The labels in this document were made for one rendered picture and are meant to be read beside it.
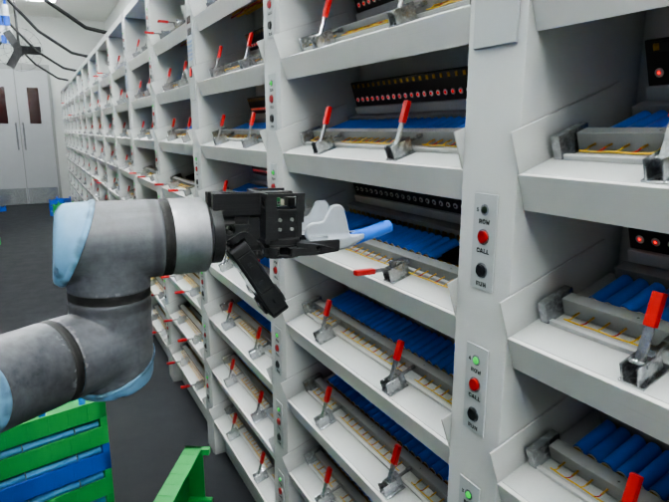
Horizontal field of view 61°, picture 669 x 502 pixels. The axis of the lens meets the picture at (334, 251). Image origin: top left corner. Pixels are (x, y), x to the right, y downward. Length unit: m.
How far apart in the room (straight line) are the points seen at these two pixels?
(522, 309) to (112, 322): 0.48
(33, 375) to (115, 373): 0.10
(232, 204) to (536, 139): 0.36
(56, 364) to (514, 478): 0.57
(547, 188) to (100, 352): 0.51
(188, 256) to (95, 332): 0.13
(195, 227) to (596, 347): 0.47
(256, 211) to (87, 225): 0.19
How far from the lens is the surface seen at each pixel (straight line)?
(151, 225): 0.64
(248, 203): 0.69
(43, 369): 0.62
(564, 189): 0.65
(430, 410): 0.94
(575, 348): 0.70
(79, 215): 0.65
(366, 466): 1.17
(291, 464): 1.52
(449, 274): 0.87
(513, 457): 0.81
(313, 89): 1.31
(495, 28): 0.72
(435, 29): 0.82
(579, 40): 0.75
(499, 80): 0.71
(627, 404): 0.65
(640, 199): 0.60
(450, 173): 0.78
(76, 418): 1.73
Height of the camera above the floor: 1.18
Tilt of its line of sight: 12 degrees down
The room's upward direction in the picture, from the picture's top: straight up
